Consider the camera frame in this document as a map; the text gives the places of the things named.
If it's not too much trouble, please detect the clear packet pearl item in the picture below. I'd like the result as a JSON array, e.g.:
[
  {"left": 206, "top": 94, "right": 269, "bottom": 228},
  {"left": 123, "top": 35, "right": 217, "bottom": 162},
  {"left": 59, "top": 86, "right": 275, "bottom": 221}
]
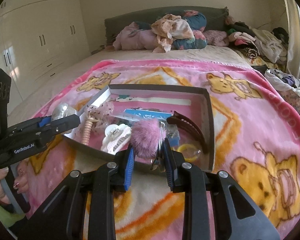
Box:
[{"left": 51, "top": 103, "right": 77, "bottom": 134}]

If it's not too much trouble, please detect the pink fluffy pompom clip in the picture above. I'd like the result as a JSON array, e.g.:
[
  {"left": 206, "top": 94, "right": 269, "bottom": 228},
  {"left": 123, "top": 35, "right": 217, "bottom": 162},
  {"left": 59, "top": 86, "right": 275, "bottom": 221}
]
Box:
[{"left": 130, "top": 118, "right": 166, "bottom": 171}]

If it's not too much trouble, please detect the pink bear fleece blanket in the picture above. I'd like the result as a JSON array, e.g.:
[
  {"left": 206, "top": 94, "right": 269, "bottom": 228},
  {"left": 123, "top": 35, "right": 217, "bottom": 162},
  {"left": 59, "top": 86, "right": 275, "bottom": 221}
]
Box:
[{"left": 26, "top": 60, "right": 300, "bottom": 239}]

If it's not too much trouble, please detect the white bag of clothes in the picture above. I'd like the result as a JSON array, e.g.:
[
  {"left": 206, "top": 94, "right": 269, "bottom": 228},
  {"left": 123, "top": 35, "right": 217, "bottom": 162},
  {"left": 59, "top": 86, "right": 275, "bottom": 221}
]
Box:
[{"left": 264, "top": 69, "right": 300, "bottom": 113}]

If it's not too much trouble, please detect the dark red hair comb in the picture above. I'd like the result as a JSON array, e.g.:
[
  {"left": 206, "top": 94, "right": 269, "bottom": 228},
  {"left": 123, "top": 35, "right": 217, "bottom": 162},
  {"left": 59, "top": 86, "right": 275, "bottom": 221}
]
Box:
[{"left": 166, "top": 111, "right": 209, "bottom": 154}]

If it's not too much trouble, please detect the dark shallow cardboard box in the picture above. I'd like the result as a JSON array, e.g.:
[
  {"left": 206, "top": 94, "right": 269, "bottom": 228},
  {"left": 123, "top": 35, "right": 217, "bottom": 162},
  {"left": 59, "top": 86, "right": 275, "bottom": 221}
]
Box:
[{"left": 65, "top": 84, "right": 215, "bottom": 172}]

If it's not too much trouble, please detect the peach floral cloth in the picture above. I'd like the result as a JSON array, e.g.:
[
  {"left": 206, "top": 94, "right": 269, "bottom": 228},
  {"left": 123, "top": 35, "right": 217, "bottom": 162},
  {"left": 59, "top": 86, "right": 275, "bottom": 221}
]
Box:
[{"left": 151, "top": 14, "right": 195, "bottom": 53}]

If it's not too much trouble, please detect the pink children's book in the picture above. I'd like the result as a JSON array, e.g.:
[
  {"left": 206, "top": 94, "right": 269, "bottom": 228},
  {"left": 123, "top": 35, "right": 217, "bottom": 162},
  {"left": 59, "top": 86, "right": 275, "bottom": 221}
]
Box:
[{"left": 106, "top": 95, "right": 202, "bottom": 162}]

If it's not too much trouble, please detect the pile of clothes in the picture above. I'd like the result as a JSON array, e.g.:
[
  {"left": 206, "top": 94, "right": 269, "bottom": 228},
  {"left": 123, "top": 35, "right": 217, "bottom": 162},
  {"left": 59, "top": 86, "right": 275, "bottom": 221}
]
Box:
[{"left": 204, "top": 16, "right": 289, "bottom": 69}]

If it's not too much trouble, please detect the green sleeve left forearm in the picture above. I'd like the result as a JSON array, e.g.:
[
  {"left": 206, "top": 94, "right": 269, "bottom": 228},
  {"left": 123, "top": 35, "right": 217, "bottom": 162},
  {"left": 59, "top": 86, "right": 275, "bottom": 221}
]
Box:
[{"left": 0, "top": 205, "right": 25, "bottom": 228}]

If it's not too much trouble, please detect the beige window curtain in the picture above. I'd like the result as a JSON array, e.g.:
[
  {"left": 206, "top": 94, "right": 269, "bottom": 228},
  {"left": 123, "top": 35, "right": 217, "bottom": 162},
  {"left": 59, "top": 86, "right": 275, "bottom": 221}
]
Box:
[{"left": 284, "top": 0, "right": 300, "bottom": 79}]

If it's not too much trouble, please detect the white claw hair clip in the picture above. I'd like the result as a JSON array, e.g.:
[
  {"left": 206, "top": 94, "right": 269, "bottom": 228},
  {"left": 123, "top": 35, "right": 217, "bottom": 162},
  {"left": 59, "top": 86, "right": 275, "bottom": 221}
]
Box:
[{"left": 101, "top": 124, "right": 131, "bottom": 155}]

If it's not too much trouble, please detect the sheer dotted pink bow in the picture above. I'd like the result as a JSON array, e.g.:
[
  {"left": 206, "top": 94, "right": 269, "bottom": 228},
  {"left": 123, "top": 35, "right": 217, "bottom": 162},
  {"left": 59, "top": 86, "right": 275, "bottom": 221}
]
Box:
[{"left": 84, "top": 102, "right": 114, "bottom": 133}]

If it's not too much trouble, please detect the person's left hand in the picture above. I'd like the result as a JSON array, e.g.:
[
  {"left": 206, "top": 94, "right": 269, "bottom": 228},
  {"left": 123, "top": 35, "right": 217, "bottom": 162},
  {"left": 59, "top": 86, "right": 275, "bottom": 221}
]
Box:
[{"left": 0, "top": 159, "right": 29, "bottom": 206}]

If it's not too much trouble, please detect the pink pajama garment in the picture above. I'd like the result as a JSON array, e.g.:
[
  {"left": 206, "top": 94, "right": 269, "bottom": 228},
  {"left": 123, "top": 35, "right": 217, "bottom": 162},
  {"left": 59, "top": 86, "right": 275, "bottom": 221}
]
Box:
[{"left": 113, "top": 21, "right": 157, "bottom": 50}]

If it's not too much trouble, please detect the dark green headboard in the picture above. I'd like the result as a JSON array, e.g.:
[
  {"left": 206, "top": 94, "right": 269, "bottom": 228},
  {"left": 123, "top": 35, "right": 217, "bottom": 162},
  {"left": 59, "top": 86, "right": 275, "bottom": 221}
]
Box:
[{"left": 104, "top": 6, "right": 229, "bottom": 46}]

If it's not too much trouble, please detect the cream built-in wardrobe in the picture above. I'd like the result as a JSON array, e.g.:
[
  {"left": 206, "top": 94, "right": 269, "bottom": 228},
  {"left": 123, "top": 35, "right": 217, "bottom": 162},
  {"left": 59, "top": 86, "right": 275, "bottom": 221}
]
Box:
[{"left": 0, "top": 0, "right": 90, "bottom": 113}]

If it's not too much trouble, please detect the dark floral quilt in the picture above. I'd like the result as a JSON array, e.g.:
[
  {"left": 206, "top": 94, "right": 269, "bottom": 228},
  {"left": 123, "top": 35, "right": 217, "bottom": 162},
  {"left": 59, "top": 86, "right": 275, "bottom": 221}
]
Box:
[{"left": 135, "top": 10, "right": 208, "bottom": 51}]

